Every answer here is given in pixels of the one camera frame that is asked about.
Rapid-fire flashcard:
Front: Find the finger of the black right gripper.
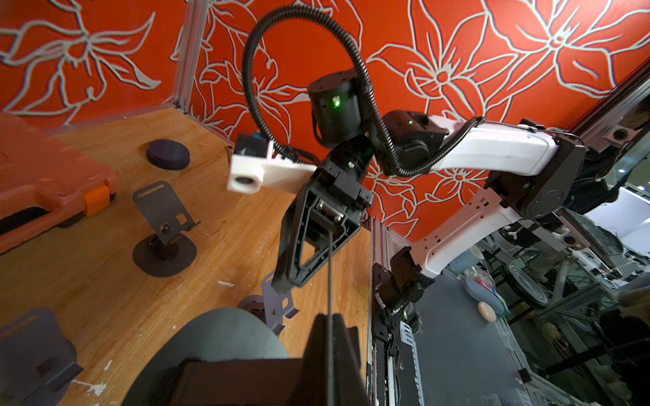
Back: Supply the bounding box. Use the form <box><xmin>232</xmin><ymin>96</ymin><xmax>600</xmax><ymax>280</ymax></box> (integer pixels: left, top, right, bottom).
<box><xmin>289</xmin><ymin>212</ymin><xmax>361</xmax><ymax>286</ymax></box>
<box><xmin>272</xmin><ymin>182</ymin><xmax>324</xmax><ymax>294</ymax></box>

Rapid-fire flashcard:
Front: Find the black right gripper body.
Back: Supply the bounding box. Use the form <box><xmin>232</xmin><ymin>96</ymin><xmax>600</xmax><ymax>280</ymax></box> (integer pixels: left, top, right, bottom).
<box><xmin>309</xmin><ymin>159</ymin><xmax>373</xmax><ymax>226</ymax></box>

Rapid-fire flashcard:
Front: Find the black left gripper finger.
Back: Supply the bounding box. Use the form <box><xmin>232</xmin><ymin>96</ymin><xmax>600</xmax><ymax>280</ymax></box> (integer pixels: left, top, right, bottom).
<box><xmin>294</xmin><ymin>314</ymin><xmax>371</xmax><ymax>405</ymax></box>

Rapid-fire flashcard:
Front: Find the black phone stand front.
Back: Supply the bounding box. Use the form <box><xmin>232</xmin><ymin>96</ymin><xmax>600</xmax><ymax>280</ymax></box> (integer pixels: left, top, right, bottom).
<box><xmin>123</xmin><ymin>308</ymin><xmax>302</xmax><ymax>405</ymax></box>

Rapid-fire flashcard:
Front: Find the dark grey phone stand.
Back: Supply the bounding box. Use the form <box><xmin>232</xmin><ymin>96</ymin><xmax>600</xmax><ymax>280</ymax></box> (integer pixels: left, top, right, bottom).
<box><xmin>132</xmin><ymin>181</ymin><xmax>198</xmax><ymax>277</ymax></box>

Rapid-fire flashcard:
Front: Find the purple-grey phone stand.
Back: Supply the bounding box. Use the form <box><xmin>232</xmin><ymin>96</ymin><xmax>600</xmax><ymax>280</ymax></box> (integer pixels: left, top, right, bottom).
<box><xmin>1</xmin><ymin>308</ymin><xmax>83</xmax><ymax>405</ymax></box>

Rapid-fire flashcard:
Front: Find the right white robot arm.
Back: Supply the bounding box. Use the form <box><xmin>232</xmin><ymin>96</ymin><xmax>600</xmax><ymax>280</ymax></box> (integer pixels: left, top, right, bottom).
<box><xmin>228</xmin><ymin>5</ymin><xmax>587</xmax><ymax>314</ymax></box>

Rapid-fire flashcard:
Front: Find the dark round disc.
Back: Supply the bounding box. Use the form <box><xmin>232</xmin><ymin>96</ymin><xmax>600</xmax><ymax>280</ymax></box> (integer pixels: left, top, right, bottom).
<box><xmin>147</xmin><ymin>139</ymin><xmax>191</xmax><ymax>171</ymax></box>

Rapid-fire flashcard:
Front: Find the orange plastic tool case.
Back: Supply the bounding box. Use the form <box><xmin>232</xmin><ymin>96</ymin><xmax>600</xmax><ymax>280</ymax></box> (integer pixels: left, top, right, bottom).
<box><xmin>1</xmin><ymin>113</ymin><xmax>118</xmax><ymax>253</ymax></box>

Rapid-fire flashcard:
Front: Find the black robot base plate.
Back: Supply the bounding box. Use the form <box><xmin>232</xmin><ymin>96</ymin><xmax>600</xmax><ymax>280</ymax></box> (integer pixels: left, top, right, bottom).
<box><xmin>367</xmin><ymin>217</ymin><xmax>438</xmax><ymax>406</ymax></box>

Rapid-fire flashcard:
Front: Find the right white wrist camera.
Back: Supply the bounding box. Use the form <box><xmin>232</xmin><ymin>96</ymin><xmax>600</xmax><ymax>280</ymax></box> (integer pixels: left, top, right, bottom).
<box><xmin>227</xmin><ymin>134</ymin><xmax>318</xmax><ymax>195</ymax></box>

